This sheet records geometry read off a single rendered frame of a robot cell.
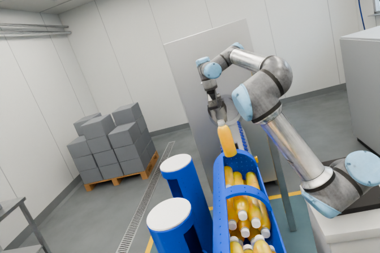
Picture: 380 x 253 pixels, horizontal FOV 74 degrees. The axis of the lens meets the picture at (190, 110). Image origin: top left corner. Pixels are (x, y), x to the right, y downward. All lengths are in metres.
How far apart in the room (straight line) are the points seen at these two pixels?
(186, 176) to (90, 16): 4.97
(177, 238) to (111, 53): 5.18
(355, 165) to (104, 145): 3.95
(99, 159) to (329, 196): 4.09
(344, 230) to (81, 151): 4.18
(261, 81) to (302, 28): 5.11
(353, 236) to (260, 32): 4.97
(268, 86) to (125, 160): 3.82
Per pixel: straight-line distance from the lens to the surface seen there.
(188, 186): 2.15
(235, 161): 1.68
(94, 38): 6.39
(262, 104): 0.84
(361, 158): 1.01
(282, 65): 0.90
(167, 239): 1.57
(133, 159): 4.42
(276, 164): 2.37
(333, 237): 1.14
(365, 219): 1.20
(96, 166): 4.75
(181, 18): 5.77
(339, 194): 0.97
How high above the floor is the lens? 1.94
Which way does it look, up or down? 15 degrees down
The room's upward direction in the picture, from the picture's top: 18 degrees counter-clockwise
